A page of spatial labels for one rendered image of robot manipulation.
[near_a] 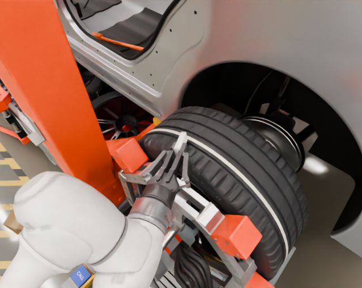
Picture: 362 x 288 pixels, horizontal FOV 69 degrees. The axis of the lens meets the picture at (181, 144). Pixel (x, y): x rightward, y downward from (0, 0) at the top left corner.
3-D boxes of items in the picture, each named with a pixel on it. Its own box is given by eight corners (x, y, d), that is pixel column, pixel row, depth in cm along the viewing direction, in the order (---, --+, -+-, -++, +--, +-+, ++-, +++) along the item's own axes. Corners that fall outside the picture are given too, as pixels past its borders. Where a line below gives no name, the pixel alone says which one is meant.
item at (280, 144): (268, 181, 128) (319, 163, 99) (260, 192, 124) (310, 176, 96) (223, 134, 129) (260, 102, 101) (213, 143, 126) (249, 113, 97)
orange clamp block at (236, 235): (240, 232, 71) (264, 236, 63) (223, 255, 68) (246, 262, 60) (225, 213, 70) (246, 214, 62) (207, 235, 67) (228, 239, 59)
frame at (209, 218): (236, 290, 105) (274, 251, 61) (226, 304, 102) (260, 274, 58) (142, 205, 127) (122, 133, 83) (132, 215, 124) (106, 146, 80)
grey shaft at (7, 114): (32, 142, 218) (-1, 96, 178) (26, 146, 215) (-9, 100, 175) (27, 136, 221) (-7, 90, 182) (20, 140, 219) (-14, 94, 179)
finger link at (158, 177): (163, 190, 65) (157, 189, 65) (176, 157, 72) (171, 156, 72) (159, 180, 62) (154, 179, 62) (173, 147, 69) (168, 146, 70)
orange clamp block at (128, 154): (150, 159, 84) (133, 136, 82) (132, 175, 81) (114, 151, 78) (141, 159, 90) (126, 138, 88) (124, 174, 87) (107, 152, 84)
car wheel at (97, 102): (190, 126, 199) (191, 103, 180) (148, 198, 162) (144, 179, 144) (117, 101, 216) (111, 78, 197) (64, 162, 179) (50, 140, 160)
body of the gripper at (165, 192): (142, 212, 63) (156, 182, 69) (175, 218, 60) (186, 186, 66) (133, 194, 58) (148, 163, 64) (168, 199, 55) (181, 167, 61)
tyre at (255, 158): (241, 237, 133) (360, 231, 75) (213, 275, 123) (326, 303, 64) (154, 143, 137) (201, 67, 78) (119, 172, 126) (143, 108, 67)
